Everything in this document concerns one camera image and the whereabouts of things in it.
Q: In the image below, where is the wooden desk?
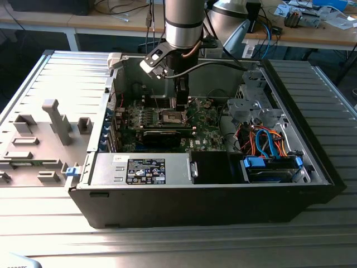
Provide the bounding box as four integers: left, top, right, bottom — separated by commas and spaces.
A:
0, 0, 167, 52
241, 0, 357, 52

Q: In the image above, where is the grey metal drive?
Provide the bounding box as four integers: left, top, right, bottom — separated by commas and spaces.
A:
301, 11, 322, 28

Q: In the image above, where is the black camera cable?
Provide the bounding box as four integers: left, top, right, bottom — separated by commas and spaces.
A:
163, 61, 249, 79

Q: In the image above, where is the black desktop device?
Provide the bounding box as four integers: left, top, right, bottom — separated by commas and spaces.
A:
11, 0, 93, 16

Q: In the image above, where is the black open PC case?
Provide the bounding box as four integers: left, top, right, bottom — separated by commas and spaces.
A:
67, 51, 347, 230

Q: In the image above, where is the black CPU cooler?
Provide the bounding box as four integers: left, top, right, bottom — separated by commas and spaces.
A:
283, 7, 303, 28

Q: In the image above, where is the blue data wire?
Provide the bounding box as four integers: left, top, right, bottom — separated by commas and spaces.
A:
255, 127, 281, 159

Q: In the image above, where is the grey parts rack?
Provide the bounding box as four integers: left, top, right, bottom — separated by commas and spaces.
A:
0, 98, 94, 188

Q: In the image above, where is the black graphics card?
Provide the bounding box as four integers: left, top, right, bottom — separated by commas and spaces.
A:
141, 128, 182, 149

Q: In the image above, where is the black upright box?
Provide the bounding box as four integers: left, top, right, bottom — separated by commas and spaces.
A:
247, 1, 263, 34

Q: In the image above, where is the metal CPU socket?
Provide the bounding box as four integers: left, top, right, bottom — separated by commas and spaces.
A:
159, 108, 187, 125

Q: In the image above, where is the green RAM stick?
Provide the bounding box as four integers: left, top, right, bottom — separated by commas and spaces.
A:
11, 160, 36, 168

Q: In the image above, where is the white case release latch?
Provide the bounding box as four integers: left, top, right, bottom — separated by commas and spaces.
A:
107, 52, 124, 70

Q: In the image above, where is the white device with print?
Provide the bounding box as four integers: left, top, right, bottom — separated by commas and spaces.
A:
0, 252, 43, 268

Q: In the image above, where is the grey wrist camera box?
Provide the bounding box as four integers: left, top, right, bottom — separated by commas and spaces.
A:
200, 39, 224, 59

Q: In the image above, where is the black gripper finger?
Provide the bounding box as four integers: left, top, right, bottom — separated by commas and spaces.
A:
175, 79, 191, 111

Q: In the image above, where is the black plastic shroud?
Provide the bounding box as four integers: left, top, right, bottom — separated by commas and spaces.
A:
191, 151, 244, 185

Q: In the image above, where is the metal socket cover frame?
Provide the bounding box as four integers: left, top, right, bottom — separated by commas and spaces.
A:
180, 97, 200, 125

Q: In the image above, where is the silver power supply unit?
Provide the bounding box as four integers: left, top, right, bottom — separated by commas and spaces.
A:
88, 152, 199, 187

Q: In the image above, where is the orange wire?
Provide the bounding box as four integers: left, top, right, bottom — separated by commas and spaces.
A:
273, 130, 291, 157
248, 127, 256, 156

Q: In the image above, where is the blue plastic latch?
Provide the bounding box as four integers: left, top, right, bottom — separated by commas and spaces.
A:
65, 166, 81, 178

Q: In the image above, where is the silver metal disk bay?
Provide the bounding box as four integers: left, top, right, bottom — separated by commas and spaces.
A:
226, 69, 284, 128

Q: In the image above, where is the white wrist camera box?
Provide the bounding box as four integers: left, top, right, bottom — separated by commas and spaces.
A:
139, 44, 171, 80

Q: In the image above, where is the light blue box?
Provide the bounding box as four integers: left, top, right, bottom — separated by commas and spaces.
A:
311, 0, 350, 12

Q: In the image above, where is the green Dell motherboard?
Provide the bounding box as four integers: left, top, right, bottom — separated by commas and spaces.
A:
122, 96, 228, 154

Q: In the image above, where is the hard disk in blue carrier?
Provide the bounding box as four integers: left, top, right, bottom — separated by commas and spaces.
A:
240, 155, 304, 184

